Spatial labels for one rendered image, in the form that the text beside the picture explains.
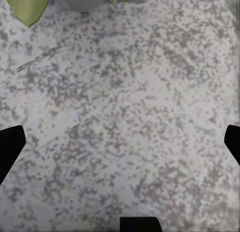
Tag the pot plant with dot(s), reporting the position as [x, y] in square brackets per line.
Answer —
[30, 11]

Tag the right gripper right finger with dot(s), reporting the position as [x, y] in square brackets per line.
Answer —
[232, 141]

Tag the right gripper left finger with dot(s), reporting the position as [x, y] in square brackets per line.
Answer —
[12, 142]

